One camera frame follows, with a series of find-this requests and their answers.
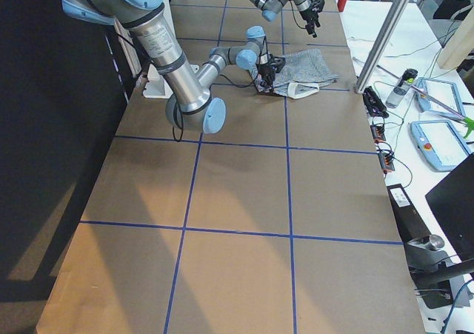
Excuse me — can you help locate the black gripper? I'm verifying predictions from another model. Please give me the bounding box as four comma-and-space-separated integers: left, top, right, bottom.
257, 54, 286, 91
299, 0, 325, 38

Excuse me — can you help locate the navy white striped polo shirt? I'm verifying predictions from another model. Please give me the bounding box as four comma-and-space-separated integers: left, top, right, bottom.
249, 48, 340, 99

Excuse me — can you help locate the orange black connector module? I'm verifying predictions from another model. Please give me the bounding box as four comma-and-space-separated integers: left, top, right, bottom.
370, 124, 386, 144

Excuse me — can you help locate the far blue teach pendant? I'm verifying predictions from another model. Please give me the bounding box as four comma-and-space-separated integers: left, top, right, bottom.
414, 78, 465, 118

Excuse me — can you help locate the blue teach pendant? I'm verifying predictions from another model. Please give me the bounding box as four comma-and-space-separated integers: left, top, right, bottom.
409, 119, 471, 172
414, 78, 465, 118

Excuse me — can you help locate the wooden board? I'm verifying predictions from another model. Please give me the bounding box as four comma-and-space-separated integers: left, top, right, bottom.
438, 0, 473, 70

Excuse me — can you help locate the near blue teach pendant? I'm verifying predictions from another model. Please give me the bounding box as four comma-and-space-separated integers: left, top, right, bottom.
409, 119, 471, 172

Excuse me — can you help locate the black power strip box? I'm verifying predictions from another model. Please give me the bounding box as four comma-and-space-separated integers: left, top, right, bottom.
387, 184, 430, 243

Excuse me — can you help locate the black monitor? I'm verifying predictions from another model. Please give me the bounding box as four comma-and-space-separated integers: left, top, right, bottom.
425, 155, 473, 260

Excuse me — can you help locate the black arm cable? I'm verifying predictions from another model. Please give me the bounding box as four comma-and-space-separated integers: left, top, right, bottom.
104, 30, 273, 142
264, 0, 307, 30

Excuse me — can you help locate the aluminium camera mast profile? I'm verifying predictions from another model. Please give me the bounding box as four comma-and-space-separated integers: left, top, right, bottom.
354, 0, 409, 94

